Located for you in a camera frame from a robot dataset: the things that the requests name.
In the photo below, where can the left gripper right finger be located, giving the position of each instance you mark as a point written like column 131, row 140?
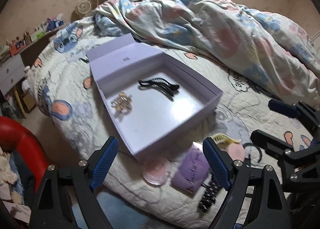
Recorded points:
column 268, row 206

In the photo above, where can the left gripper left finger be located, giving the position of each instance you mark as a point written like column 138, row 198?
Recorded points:
column 53, row 209

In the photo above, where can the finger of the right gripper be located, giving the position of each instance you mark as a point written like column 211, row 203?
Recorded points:
column 299, row 170
column 305, row 114

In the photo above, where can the black white-dotted hair clip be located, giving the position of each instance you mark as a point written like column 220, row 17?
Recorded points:
column 208, row 199

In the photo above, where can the yellow hair claw clip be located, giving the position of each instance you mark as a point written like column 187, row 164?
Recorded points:
column 220, row 138

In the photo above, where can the purple rectangular card box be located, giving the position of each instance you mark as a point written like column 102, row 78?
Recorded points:
column 192, row 171

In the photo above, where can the pink round blush compact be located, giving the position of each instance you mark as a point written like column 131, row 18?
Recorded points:
column 156, row 170

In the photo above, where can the red chair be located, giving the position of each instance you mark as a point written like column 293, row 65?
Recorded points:
column 14, row 136

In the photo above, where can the cartoon quilted bedspread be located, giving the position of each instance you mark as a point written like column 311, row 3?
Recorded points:
column 62, row 87

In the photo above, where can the floral rumpled duvet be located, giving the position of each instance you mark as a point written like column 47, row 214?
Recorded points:
column 269, row 49

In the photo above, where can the beige gold hair clip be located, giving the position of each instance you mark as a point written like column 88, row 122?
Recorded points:
column 122, row 103

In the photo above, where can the black hair claw clip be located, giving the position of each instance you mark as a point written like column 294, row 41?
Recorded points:
column 161, row 85

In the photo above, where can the white drawer cabinet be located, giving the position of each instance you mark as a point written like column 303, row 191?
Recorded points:
column 11, row 73

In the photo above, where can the lavender open gift box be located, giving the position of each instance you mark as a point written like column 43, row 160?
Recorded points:
column 154, row 120

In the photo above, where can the white desk fan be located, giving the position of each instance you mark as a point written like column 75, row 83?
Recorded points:
column 83, row 8

